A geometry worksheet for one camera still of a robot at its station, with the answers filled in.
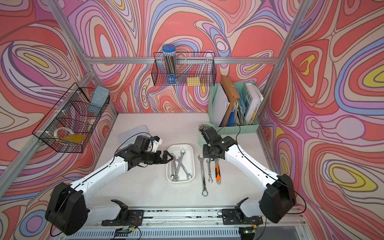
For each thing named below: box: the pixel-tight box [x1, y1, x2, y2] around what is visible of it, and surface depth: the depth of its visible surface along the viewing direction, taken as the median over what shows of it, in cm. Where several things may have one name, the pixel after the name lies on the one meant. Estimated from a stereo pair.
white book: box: [245, 83, 264, 125], surface depth 99 cm
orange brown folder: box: [221, 75, 241, 127], surface depth 90 cm
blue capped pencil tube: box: [162, 43, 177, 85], surface depth 77 cm
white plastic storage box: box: [166, 144, 195, 183], surface depth 94 cm
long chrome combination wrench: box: [197, 154, 208, 197], surface depth 88 cm
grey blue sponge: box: [90, 85, 110, 108], surface depth 82 cm
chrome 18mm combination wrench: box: [174, 156, 193, 180], surface depth 91 cm
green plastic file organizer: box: [208, 81, 260, 135], surface depth 101 cm
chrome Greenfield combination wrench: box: [174, 149, 186, 181], surface depth 95 cm
